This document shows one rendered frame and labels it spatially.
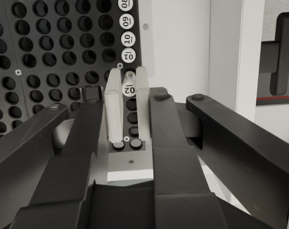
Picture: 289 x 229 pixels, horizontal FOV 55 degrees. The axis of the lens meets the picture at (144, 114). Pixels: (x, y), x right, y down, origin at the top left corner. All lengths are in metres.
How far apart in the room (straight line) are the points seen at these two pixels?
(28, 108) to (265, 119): 0.34
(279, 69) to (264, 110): 0.19
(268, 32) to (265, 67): 1.01
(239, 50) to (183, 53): 0.10
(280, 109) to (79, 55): 0.32
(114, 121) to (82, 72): 0.12
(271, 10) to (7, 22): 1.12
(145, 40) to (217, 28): 0.07
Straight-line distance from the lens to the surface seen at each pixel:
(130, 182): 0.45
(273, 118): 0.47
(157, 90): 0.17
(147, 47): 0.31
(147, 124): 0.15
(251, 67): 0.25
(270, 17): 1.28
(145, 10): 0.30
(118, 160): 0.32
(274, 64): 0.27
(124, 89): 0.21
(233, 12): 0.26
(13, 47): 0.27
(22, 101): 0.28
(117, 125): 0.15
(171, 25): 0.32
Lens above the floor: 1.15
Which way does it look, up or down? 70 degrees down
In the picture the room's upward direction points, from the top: 174 degrees clockwise
